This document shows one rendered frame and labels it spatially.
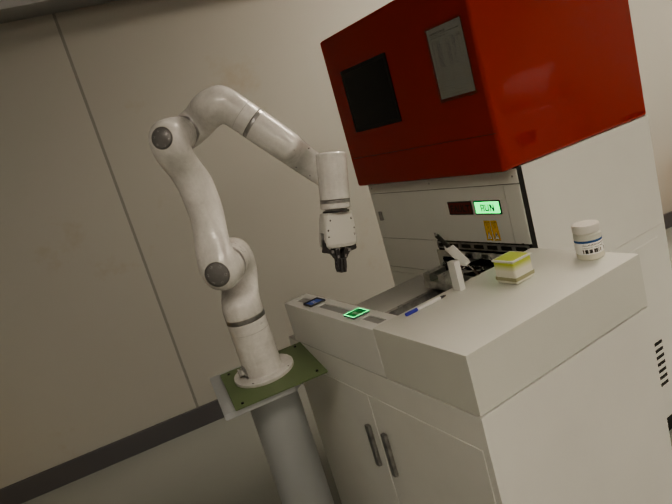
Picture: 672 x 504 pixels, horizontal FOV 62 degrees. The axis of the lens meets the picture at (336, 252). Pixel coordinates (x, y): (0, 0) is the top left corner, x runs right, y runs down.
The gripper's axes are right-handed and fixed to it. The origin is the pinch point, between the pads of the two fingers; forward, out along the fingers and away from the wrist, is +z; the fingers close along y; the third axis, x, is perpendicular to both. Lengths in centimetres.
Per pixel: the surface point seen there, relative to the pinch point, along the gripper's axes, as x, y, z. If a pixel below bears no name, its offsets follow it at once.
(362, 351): 6.2, -0.7, 24.0
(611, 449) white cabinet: 50, -45, 51
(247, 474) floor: -119, -5, 113
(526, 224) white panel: 15, -58, -5
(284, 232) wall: -179, -65, 2
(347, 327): 1.5, 0.6, 17.7
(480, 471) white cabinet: 46, -5, 45
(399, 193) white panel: -45, -56, -17
